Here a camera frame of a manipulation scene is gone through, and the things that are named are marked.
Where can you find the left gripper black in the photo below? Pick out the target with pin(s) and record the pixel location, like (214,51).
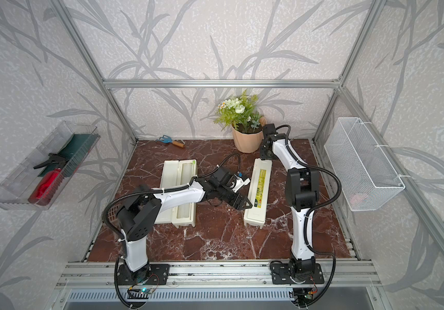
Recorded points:
(243,201)

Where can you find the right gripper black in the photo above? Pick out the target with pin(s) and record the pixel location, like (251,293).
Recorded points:
(262,155)

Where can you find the cream dispenser box base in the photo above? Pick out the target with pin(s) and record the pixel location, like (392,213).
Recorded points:
(185,213)

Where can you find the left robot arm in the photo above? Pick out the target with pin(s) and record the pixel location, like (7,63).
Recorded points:
(132,216)

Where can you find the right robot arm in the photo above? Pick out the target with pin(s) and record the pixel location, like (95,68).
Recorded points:
(302,194)

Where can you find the potted green plant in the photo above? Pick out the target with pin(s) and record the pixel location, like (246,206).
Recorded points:
(240,113)

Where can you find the blue garden trowel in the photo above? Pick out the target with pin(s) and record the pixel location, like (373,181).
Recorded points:
(168,140)

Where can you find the green cloth in tray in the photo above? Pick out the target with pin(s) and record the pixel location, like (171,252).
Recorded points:
(75,150)

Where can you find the red spray bottle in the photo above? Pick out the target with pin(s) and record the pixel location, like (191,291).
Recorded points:
(50,182)

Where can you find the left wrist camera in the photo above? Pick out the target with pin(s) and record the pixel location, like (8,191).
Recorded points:
(240,181)

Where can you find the white wire basket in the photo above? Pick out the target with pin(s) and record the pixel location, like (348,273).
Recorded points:
(369,179)

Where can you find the clear wall tray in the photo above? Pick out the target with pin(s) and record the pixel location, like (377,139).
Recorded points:
(37,182)

